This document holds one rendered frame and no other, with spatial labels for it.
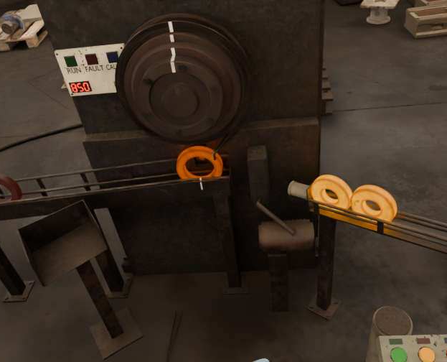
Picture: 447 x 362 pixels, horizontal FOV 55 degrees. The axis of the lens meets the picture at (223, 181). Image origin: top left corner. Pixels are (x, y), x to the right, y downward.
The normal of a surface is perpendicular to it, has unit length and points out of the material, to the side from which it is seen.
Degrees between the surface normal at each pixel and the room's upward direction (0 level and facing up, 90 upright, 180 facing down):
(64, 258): 5
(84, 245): 5
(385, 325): 0
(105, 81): 90
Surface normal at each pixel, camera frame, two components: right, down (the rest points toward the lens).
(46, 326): -0.12, -0.77
